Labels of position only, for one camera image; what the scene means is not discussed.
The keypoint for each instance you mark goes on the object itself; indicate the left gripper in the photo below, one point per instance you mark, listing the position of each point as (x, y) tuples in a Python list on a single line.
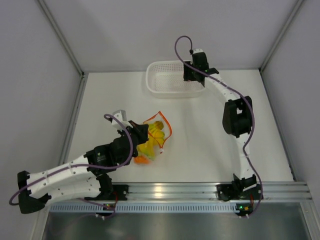
[(142, 135)]

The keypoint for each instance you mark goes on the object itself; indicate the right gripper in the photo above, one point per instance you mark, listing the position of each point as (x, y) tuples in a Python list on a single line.
[(188, 76)]

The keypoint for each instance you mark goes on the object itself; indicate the clear zip top bag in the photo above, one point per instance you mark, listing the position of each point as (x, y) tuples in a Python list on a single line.
[(167, 127)]

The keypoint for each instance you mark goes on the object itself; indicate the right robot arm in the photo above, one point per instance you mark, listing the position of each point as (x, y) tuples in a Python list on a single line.
[(238, 119)]

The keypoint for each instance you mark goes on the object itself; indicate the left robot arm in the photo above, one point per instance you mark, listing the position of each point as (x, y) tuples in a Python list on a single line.
[(85, 177)]

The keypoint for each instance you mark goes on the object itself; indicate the yellow fake bananas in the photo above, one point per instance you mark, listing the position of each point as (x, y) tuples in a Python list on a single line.
[(156, 138)]

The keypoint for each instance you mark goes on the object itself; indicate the orange fake fruit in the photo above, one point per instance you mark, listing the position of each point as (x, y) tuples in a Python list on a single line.
[(141, 160)]

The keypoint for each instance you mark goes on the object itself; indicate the white perforated plastic basket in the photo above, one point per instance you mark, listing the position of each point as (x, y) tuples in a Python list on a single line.
[(164, 79)]

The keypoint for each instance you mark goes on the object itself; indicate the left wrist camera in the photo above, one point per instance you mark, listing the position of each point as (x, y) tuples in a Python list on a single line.
[(121, 116)]

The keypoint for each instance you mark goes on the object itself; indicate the aluminium mounting rail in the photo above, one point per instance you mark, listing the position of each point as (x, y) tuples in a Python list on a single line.
[(201, 191)]

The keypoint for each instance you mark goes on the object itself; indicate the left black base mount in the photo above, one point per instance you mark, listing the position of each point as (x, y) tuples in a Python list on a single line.
[(117, 192)]

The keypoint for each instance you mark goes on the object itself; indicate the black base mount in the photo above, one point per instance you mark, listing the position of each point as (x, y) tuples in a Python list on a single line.
[(227, 192), (117, 192)]

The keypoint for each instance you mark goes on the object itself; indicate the white slotted cable duct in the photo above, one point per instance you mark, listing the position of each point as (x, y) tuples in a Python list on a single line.
[(136, 207)]

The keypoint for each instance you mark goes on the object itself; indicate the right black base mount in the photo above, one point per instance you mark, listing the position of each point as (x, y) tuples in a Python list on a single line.
[(227, 192)]

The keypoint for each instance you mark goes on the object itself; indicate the right aluminium frame post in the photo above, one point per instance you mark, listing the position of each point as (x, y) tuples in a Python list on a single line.
[(297, 7)]

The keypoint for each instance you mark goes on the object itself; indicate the aluminium frame post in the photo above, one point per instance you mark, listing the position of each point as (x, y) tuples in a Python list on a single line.
[(58, 32), (297, 7)]

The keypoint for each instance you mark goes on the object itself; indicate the left aluminium frame post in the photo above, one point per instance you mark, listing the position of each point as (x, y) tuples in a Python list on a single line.
[(58, 32)]

